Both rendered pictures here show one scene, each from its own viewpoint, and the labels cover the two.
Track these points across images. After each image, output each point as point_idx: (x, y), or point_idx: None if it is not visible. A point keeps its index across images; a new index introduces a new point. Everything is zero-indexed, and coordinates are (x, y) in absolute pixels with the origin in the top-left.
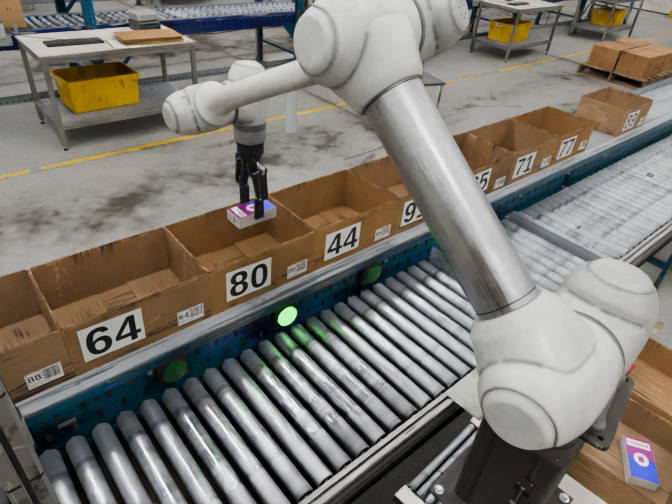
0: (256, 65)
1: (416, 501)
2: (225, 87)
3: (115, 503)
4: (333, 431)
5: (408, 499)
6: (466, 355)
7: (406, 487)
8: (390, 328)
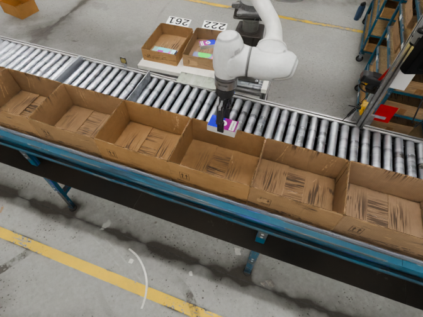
0: (228, 30)
1: (264, 85)
2: (279, 23)
3: (338, 154)
4: (257, 114)
5: (265, 87)
6: (187, 90)
7: (262, 88)
8: (191, 116)
